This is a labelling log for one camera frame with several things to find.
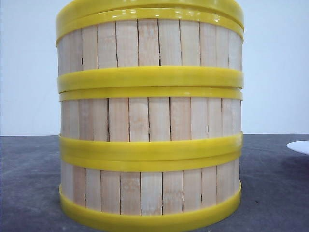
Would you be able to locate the yellow woven steamer lid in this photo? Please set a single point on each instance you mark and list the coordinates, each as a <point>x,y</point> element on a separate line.
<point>83,13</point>

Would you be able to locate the front bamboo steamer basket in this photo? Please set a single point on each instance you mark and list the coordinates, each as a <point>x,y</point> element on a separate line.
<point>176,200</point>

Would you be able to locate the white plate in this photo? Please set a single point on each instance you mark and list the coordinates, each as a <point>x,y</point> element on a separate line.
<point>299,146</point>

